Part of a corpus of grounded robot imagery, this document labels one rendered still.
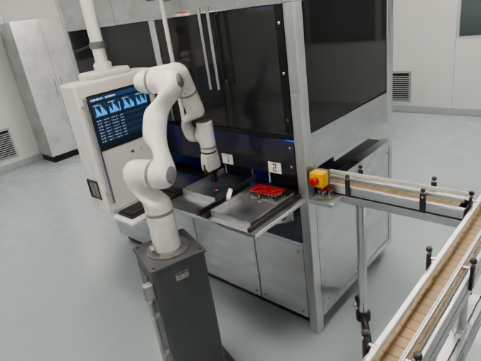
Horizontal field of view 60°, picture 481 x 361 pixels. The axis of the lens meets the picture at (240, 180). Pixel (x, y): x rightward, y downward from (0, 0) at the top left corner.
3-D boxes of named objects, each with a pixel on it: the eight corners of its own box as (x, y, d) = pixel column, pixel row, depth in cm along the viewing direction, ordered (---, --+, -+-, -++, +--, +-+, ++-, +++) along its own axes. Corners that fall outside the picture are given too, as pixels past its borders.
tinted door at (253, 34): (230, 126, 229) (212, 12, 207) (294, 134, 201) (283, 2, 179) (229, 127, 229) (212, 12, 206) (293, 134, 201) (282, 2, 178)
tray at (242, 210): (255, 189, 228) (254, 183, 227) (294, 198, 211) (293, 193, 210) (211, 216, 206) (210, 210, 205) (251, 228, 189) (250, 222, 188)
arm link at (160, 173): (148, 188, 180) (180, 190, 173) (129, 186, 169) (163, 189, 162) (158, 74, 183) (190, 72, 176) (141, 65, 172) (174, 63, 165)
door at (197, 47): (175, 119, 260) (155, 19, 237) (229, 126, 230) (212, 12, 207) (175, 120, 259) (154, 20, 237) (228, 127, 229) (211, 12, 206)
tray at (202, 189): (224, 172, 257) (223, 167, 256) (256, 180, 241) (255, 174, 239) (183, 194, 235) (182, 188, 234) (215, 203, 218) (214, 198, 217)
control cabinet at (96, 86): (157, 177, 287) (130, 61, 257) (175, 183, 274) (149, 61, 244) (91, 208, 254) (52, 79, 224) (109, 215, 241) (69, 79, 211)
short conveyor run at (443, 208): (318, 198, 217) (316, 170, 210) (333, 187, 227) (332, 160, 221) (462, 230, 172) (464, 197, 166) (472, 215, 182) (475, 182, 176)
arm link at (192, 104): (162, 98, 197) (186, 145, 217) (191, 97, 190) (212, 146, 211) (170, 87, 202) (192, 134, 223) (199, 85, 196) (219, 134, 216)
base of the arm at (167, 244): (155, 266, 175) (145, 228, 168) (141, 248, 191) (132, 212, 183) (195, 248, 183) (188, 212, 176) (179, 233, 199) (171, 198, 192)
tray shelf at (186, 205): (219, 174, 261) (218, 171, 261) (314, 195, 216) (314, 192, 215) (159, 205, 230) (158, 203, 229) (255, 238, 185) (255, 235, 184)
